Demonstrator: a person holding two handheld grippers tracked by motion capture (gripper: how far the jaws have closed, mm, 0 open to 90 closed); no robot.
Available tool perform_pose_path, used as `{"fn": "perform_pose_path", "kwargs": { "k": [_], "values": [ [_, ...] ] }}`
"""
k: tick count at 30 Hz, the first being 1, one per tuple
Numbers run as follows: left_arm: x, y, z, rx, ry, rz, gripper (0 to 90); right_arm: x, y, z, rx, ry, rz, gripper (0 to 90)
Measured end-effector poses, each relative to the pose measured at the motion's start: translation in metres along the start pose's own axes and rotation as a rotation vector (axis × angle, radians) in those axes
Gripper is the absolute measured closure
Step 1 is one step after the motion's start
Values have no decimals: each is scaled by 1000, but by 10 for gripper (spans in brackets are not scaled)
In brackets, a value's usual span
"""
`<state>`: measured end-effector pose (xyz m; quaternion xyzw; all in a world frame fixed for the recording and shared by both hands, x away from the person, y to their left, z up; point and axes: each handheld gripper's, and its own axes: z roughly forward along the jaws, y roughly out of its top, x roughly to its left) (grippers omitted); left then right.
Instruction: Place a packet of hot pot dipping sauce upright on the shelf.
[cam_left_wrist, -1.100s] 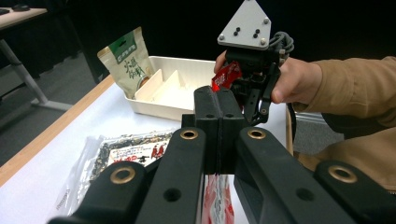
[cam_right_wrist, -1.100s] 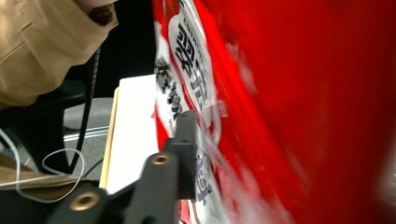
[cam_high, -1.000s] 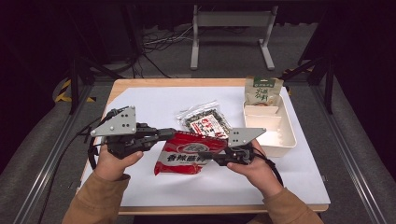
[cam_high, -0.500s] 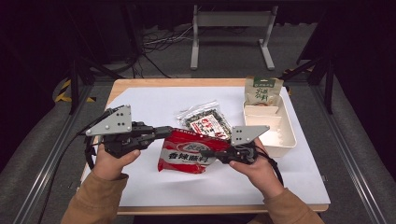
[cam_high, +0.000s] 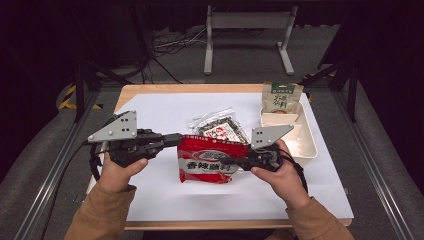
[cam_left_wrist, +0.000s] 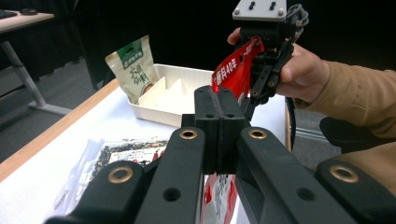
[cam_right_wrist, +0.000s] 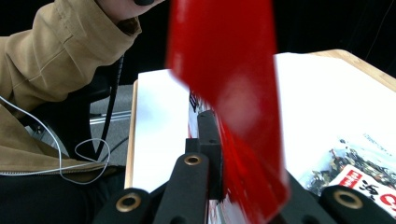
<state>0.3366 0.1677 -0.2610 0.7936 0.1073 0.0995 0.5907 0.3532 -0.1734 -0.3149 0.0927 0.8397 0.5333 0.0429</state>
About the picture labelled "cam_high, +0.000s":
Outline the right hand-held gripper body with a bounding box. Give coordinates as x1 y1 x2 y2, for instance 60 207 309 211
238 124 295 173

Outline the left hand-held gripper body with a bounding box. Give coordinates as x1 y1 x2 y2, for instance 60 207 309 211
87 109 166 168

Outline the red seasoning packet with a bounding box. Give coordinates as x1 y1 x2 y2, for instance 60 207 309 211
176 134 250 185

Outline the beige green seasoning packet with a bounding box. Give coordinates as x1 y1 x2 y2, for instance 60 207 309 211
261 81 305 116

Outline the cream divided plastic box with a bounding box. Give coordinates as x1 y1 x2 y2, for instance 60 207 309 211
259 99 319 168

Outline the person's left hand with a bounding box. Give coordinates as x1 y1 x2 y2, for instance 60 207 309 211
98 151 149 194

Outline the person's right hand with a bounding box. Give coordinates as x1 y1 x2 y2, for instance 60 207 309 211
250 139 313 210

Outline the clear packet of dark mix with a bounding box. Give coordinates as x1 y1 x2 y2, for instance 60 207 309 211
188 107 251 145

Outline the white table mat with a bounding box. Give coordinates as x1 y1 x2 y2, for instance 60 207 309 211
99 92 354 223

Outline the black metal stand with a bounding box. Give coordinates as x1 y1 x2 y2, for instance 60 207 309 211
298 59 359 123
71 59 134 124

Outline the wooden table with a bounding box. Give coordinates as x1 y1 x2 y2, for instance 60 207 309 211
85 83 354 232

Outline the yellow black hazard tape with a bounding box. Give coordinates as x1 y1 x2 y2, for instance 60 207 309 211
58 84 103 111

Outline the white metal stand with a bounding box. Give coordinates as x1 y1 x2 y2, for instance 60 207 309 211
203 4 299 76

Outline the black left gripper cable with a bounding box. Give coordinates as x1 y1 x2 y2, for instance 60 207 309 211
82 139 105 183

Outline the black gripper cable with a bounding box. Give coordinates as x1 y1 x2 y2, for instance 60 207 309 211
82 139 105 183
278 148 309 194

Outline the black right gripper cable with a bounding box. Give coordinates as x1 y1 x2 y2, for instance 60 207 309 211
278 148 309 194

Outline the aluminium floor rail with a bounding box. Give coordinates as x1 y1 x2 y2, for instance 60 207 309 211
13 89 101 240
333 89 416 240

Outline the bundle of floor cables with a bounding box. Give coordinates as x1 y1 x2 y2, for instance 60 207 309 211
151 26 208 84

